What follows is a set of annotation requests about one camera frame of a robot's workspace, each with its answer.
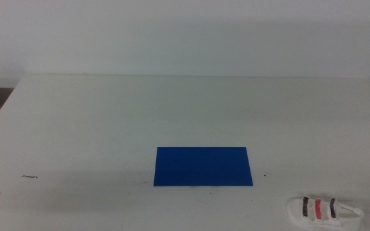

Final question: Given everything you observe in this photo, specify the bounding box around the blue rectangular mat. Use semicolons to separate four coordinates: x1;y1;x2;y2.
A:
153;146;254;187

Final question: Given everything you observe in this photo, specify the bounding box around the white shoe with striped straps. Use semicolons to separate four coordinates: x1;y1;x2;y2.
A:
286;196;366;231

